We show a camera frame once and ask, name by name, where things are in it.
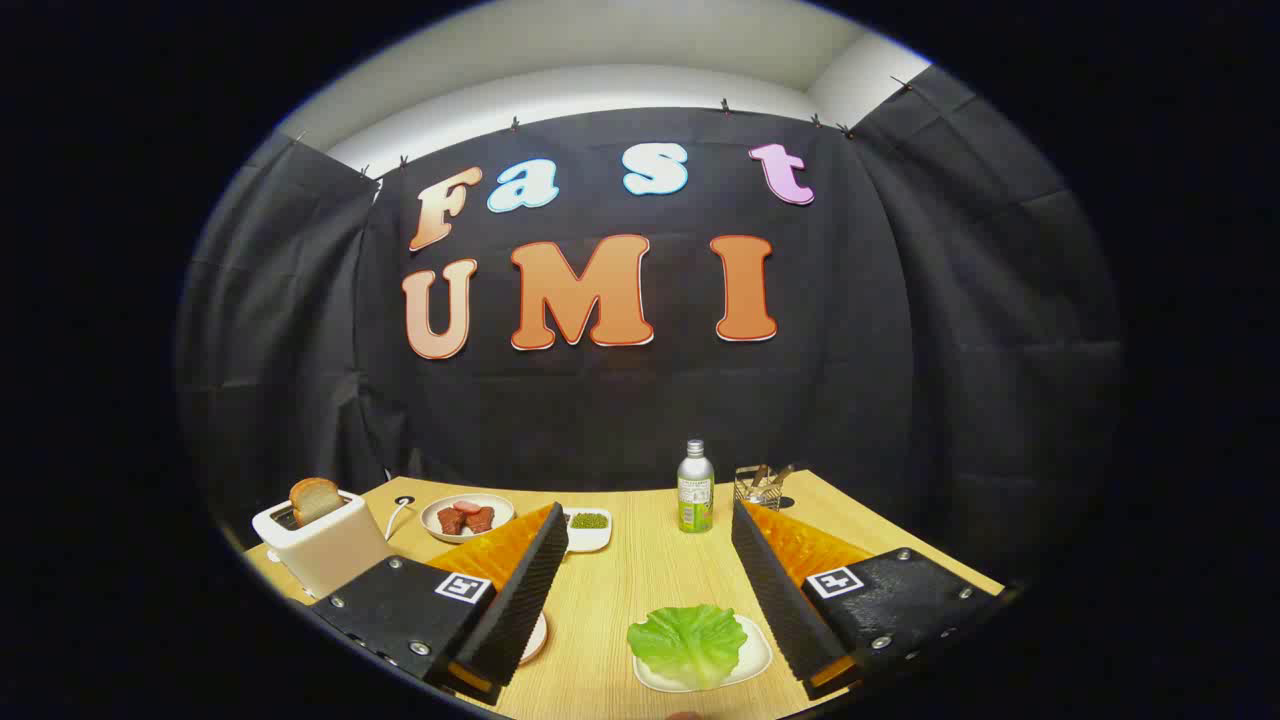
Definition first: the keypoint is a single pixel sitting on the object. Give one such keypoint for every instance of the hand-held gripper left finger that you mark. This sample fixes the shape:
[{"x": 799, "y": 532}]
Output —
[{"x": 520, "y": 600}]

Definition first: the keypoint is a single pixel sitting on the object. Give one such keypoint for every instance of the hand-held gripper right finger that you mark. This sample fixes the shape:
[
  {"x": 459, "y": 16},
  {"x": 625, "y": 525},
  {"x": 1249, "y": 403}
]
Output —
[{"x": 785, "y": 600}]

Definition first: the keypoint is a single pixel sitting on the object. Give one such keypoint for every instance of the green lettuce leaf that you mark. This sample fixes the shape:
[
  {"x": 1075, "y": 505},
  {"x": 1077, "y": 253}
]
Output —
[{"x": 685, "y": 645}]

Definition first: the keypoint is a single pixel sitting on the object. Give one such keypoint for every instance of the toasted bread slice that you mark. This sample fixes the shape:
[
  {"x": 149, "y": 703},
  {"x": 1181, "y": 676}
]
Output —
[{"x": 315, "y": 498}]

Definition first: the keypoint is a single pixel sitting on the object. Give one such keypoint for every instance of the pink round plate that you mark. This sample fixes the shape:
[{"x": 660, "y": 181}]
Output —
[{"x": 537, "y": 640}]

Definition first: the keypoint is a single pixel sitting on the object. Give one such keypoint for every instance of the white square plate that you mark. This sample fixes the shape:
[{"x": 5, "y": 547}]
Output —
[{"x": 756, "y": 656}]

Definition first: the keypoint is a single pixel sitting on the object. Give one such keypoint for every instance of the brown meat piece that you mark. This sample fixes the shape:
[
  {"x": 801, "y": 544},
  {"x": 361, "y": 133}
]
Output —
[
  {"x": 450, "y": 521},
  {"x": 480, "y": 520}
]

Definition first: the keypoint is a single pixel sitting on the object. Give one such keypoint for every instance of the white divided dish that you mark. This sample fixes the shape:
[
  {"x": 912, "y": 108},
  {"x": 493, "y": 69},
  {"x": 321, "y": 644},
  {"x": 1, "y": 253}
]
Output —
[{"x": 590, "y": 541}]

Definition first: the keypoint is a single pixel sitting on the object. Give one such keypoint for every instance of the beige round plate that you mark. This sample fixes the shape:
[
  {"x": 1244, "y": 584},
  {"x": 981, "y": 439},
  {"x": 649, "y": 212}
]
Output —
[{"x": 497, "y": 504}]

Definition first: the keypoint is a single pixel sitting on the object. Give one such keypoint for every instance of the pile of green beans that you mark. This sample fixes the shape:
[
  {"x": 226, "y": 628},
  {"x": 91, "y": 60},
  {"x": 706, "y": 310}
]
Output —
[{"x": 589, "y": 520}]

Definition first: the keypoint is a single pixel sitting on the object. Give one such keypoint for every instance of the pink sausage piece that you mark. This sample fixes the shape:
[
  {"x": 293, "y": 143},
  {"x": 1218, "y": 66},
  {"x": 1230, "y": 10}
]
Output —
[{"x": 467, "y": 506}]

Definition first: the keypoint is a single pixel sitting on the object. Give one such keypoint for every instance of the green metal bottle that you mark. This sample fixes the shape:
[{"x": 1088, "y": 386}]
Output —
[{"x": 696, "y": 495}]

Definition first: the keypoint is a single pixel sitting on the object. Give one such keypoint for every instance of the white toaster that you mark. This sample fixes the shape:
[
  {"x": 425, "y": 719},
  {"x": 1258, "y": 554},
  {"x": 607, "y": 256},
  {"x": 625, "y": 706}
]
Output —
[{"x": 330, "y": 550}]

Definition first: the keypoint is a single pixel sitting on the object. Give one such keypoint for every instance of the black backdrop cloth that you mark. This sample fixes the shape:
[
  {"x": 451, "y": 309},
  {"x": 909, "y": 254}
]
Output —
[{"x": 600, "y": 400}]

